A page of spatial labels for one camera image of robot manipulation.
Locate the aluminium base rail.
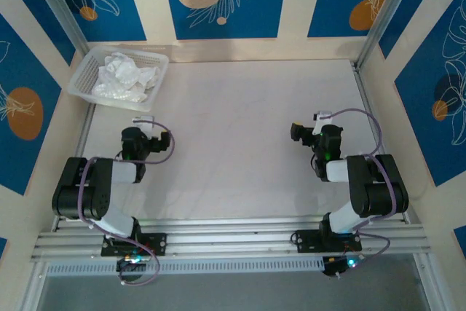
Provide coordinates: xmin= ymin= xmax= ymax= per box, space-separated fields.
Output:
xmin=31 ymin=216 xmax=433 ymax=263

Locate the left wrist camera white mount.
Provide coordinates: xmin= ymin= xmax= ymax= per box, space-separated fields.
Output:
xmin=131 ymin=116 xmax=157 ymax=133

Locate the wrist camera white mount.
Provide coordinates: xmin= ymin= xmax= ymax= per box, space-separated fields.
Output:
xmin=313 ymin=109 xmax=333 ymax=127
xmin=131 ymin=116 xmax=157 ymax=133

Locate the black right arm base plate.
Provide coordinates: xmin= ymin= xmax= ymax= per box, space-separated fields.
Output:
xmin=291 ymin=229 xmax=363 ymax=253

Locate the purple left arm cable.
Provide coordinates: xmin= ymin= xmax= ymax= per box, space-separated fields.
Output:
xmin=78 ymin=121 xmax=176 ymax=287

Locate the aluminium corner post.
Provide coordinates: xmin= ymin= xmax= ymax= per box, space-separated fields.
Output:
xmin=355 ymin=0 xmax=425 ymax=71
xmin=27 ymin=0 xmax=90 ymax=54

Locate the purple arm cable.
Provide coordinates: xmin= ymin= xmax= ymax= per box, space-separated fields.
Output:
xmin=327 ymin=108 xmax=398 ymax=259
xmin=78 ymin=121 xmax=176 ymax=287

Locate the white t-shirt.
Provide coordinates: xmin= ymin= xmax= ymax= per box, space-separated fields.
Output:
xmin=91 ymin=52 xmax=163 ymax=103

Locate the white plastic mesh basket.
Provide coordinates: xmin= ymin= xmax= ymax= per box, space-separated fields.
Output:
xmin=67 ymin=47 xmax=170 ymax=112

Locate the black controller board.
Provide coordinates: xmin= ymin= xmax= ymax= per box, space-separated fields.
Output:
xmin=116 ymin=254 xmax=146 ymax=274
xmin=322 ymin=254 xmax=362 ymax=278

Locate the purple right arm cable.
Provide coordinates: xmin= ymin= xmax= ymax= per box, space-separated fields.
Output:
xmin=327 ymin=108 xmax=398 ymax=259

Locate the grey slotted cable duct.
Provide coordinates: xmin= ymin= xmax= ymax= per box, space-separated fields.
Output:
xmin=45 ymin=255 xmax=328 ymax=277

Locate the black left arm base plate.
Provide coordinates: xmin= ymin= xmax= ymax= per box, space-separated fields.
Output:
xmin=100 ymin=232 xmax=168 ymax=257

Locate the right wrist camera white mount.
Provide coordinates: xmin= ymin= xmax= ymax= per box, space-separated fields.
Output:
xmin=313 ymin=109 xmax=333 ymax=127

